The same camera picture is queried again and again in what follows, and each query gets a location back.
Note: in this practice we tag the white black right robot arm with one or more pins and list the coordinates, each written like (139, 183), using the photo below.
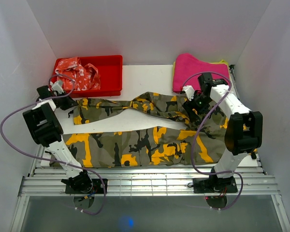
(244, 129)

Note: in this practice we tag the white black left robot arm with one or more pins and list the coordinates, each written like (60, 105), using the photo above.
(47, 131)

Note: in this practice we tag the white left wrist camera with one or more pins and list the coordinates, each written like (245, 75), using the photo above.
(56, 85)

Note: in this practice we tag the aluminium table edge rail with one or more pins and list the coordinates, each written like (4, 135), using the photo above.
(146, 182)

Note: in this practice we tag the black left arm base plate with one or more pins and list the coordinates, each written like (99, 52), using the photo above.
(94, 186)

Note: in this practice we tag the pink folded towel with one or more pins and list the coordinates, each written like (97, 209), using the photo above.
(187, 65)

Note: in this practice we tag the red plastic bin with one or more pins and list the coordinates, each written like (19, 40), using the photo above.
(110, 69)

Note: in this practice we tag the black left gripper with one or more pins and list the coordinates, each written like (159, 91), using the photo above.
(70, 103)

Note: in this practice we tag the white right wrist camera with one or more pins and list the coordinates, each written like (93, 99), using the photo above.
(188, 91)

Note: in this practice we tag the orange white floral garment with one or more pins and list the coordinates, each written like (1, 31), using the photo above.
(74, 75)

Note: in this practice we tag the yellow-green folded cloth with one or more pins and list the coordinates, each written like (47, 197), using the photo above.
(219, 62)

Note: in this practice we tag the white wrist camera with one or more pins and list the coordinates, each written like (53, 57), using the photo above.
(188, 91)
(56, 85)

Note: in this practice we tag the camouflage yellow green trousers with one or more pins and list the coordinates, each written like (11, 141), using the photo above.
(147, 147)

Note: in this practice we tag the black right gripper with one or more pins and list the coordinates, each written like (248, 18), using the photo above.
(189, 105)

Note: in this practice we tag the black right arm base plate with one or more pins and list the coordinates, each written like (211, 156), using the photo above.
(207, 185)

